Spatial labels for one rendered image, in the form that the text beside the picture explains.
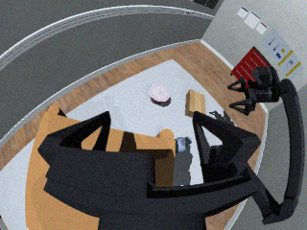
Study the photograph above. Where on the tan wooden block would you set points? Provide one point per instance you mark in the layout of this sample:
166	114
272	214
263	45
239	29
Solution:
195	101

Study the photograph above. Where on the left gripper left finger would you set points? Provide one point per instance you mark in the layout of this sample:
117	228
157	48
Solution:
72	136

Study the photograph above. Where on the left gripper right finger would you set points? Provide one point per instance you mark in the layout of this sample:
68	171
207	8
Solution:
238	145

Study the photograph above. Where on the wooden shelving unit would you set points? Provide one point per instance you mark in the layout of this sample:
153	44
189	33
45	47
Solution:
44	212

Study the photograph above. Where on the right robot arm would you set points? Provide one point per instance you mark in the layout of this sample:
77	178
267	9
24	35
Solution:
268	79

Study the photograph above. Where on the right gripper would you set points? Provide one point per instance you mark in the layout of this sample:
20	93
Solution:
250	101

